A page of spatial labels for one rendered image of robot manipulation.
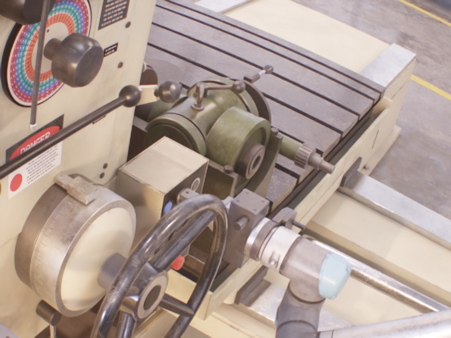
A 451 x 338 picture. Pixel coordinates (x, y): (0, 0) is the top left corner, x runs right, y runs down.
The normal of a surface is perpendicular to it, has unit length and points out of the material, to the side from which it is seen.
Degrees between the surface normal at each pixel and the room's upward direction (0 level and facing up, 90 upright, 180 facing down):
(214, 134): 47
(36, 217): 41
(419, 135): 0
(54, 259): 61
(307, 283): 90
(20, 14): 107
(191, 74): 0
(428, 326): 37
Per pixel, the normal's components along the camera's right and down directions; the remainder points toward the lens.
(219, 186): -0.49, 0.42
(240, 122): 0.09, -0.68
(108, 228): 0.84, -0.01
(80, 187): 0.21, -0.79
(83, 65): 0.70, 0.41
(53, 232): -0.18, -0.30
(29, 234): -0.29, -0.09
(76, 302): 0.47, 0.76
